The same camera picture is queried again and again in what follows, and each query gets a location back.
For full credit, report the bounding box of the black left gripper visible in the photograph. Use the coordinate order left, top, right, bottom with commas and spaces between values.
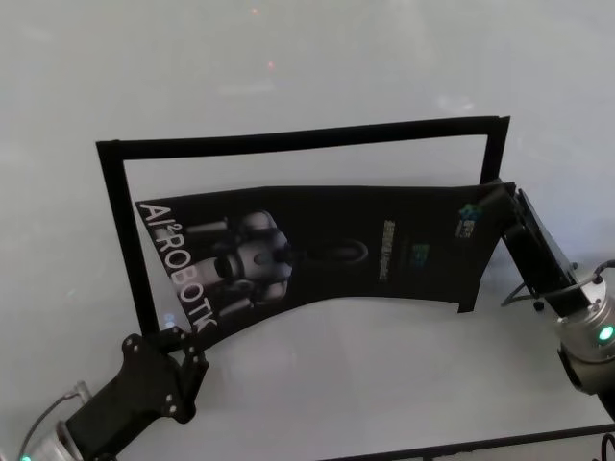
64, 326, 210, 444

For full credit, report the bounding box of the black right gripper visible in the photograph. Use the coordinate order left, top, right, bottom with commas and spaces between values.
470, 179, 590, 319

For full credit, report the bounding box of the black robot print poster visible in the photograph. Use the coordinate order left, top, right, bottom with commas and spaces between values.
136, 180, 505, 352

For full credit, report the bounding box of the grey right gripper cable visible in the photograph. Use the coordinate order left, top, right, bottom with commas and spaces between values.
500, 258, 615, 309

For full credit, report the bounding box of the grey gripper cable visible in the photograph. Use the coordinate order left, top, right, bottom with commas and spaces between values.
500, 258, 615, 309
18, 381, 92, 452

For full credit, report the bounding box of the grey left gripper cable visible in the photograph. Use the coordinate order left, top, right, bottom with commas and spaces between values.
18, 381, 92, 452

